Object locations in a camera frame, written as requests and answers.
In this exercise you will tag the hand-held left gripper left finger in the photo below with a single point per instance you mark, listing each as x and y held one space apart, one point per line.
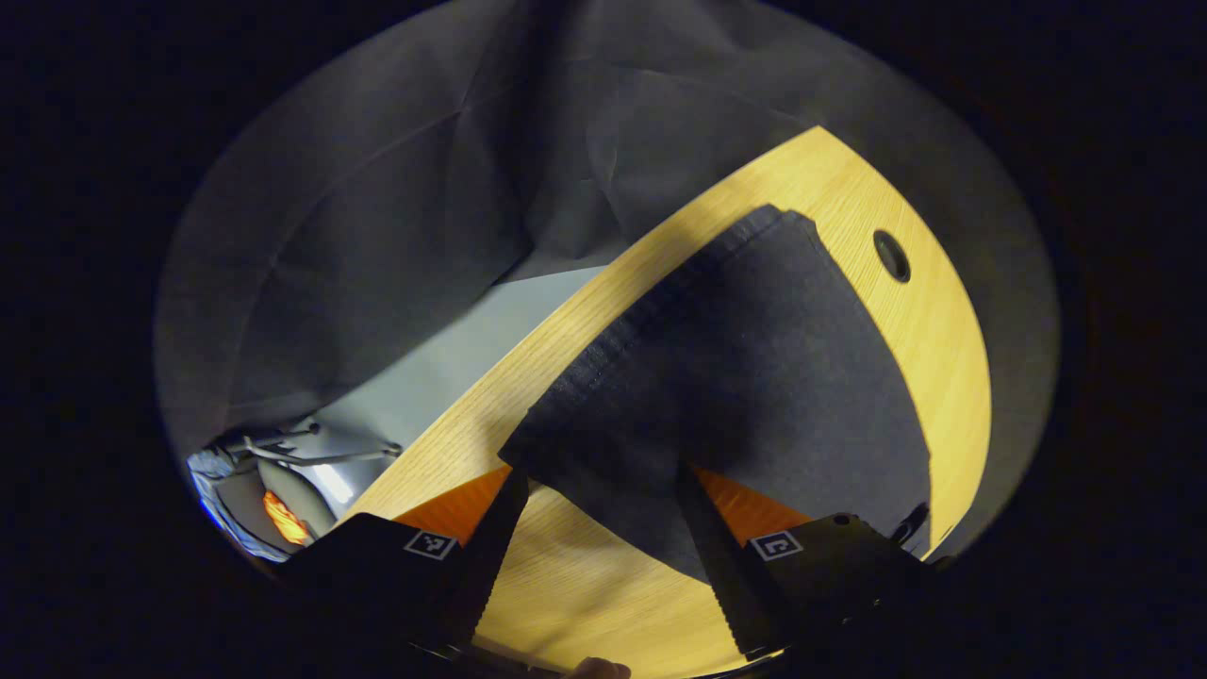
486 566

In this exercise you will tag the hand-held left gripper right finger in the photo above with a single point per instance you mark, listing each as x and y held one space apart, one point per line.
721 566

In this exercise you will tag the dark grey jeans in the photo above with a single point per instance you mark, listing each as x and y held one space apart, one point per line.
754 377

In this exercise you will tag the orange object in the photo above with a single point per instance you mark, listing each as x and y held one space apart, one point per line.
285 519

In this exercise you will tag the grey chair base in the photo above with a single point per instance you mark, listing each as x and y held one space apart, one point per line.
302 457

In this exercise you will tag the black backdrop cloth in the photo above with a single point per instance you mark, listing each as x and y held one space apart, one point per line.
424 189

